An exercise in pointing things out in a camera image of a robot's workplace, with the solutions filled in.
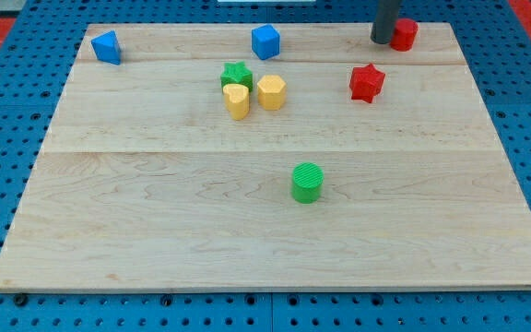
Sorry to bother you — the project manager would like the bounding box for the yellow hexagon block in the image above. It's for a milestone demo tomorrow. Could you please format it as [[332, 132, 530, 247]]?
[[257, 75, 287, 111]]

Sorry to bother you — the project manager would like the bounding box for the light wooden board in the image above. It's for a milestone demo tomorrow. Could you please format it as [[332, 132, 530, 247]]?
[[0, 23, 531, 293]]

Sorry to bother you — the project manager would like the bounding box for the green cylinder block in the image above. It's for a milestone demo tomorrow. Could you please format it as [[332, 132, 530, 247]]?
[[291, 162, 325, 204]]

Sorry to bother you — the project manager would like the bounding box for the yellow heart block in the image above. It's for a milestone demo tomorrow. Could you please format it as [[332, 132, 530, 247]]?
[[222, 83, 250, 121]]

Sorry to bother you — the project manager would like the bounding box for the green star block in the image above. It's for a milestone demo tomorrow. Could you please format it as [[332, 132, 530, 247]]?
[[220, 61, 254, 92]]

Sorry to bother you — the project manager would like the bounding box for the blue cube block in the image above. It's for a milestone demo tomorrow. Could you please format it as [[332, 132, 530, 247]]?
[[251, 24, 280, 60]]

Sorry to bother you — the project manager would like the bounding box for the red star block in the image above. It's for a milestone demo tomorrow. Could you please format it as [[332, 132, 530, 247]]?
[[349, 64, 385, 103]]

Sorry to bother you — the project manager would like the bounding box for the red cylinder block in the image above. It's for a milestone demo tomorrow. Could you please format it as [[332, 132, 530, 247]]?
[[389, 18, 419, 52]]

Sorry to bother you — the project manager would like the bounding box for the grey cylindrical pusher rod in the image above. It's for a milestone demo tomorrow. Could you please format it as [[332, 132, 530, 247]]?
[[371, 0, 402, 44]]

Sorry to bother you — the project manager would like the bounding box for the blue triangle block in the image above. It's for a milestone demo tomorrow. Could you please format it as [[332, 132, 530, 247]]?
[[90, 30, 122, 65]]

